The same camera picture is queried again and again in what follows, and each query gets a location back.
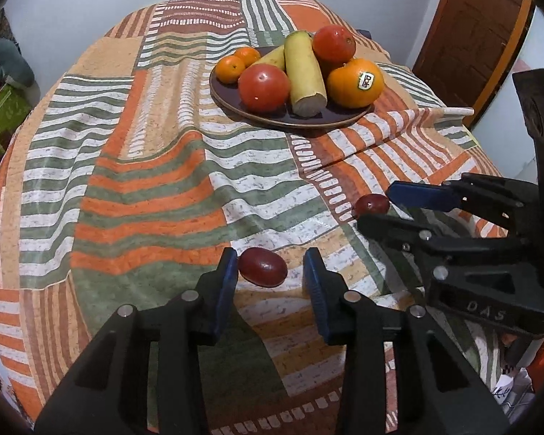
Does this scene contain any purple round plate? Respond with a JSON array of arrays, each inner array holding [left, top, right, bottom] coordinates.
[[209, 69, 376, 129]]

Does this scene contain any grey plush shark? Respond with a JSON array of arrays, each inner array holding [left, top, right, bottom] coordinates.
[[0, 38, 35, 90]]

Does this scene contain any small tangerine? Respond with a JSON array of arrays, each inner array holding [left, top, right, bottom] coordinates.
[[214, 55, 246, 84], [234, 46, 261, 68]]

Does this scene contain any dark red jujube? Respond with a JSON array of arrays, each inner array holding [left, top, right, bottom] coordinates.
[[239, 248, 288, 288], [354, 194, 390, 218]]

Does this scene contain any white wardrobe sliding door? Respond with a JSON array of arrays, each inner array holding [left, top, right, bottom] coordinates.
[[473, 9, 544, 183]]

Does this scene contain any yellow corn cob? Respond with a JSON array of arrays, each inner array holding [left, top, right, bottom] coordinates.
[[253, 45, 286, 71], [284, 30, 327, 118]]

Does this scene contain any green storage box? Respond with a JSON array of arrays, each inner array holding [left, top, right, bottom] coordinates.
[[0, 82, 33, 173]]

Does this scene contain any brown wooden door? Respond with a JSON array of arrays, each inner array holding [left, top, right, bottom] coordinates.
[[414, 0, 536, 129]]

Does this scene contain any large orange with sticker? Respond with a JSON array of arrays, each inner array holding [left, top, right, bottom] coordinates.
[[326, 58, 385, 109]]

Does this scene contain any red tomato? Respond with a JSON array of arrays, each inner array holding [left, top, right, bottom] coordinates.
[[238, 64, 291, 114], [312, 25, 357, 64]]

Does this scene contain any small tangerine front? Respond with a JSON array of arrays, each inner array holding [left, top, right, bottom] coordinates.
[[234, 46, 261, 68]]

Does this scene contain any striped patchwork orange bedspread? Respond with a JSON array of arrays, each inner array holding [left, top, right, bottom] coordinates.
[[0, 0, 495, 434]]

